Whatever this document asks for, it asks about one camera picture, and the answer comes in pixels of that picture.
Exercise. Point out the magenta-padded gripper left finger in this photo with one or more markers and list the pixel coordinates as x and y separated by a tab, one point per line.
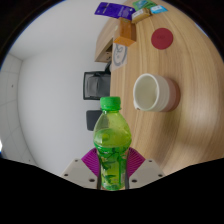
78	171

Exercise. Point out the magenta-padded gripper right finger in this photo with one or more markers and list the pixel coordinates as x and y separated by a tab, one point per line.
148	170

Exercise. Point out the green drink bottle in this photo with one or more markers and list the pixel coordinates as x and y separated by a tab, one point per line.
112	146

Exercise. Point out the white and brown mug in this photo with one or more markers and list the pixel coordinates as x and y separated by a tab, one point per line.
160	93

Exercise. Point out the white round-printed paper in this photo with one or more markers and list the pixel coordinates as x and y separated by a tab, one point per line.
119	55

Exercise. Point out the wooden side desk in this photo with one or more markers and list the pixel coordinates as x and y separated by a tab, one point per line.
103	46

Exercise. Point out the flat round red coaster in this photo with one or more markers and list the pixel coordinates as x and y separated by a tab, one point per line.
162	38

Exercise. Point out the orange brown box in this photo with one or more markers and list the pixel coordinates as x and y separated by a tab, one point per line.
126	33

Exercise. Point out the small tan box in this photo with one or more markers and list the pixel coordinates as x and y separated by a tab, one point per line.
141	15

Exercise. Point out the small blue packet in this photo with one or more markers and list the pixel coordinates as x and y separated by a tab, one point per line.
158	9

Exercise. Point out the purple standing pouch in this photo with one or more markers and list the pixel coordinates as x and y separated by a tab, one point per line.
115	10

